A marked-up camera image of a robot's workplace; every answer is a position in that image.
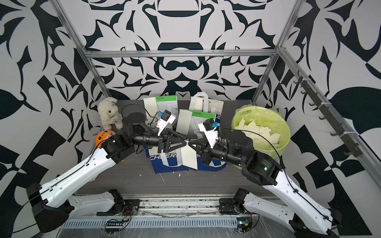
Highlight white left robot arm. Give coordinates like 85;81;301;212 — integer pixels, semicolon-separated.
26;112;188;233

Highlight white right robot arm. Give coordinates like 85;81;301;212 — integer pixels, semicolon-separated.
189;131;341;238

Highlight blue white front right bag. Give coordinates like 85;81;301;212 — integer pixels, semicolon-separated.
193;154;227;172

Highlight blue white front left bag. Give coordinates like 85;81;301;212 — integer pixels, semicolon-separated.
146;147;189;174

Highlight green white middle bag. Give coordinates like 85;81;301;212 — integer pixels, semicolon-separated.
176;109;216;139

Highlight green white bag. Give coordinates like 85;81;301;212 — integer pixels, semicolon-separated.
146;95;179;128
176;109;216;139

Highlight green white back left bag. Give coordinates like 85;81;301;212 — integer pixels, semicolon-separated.
146;95;179;128

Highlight white blue back right bag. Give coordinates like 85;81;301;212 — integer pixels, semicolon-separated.
189;92;224;115

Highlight torn paper pieces in bin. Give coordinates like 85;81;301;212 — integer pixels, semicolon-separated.
236;119;280;151

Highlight white plush rabbit toy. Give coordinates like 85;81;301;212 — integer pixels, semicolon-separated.
98;97;123;131

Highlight orange plush monster toy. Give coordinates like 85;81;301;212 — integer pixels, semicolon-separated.
95;130;115;148

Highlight green plastic bin liner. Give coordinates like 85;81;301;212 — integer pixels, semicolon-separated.
231;105;291;160

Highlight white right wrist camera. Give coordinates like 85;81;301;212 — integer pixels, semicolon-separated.
198;118;219;149

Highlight black wall hook rail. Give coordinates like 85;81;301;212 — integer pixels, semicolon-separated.
295;73;363;158

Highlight aluminium frame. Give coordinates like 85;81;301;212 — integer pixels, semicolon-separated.
50;1;381;186

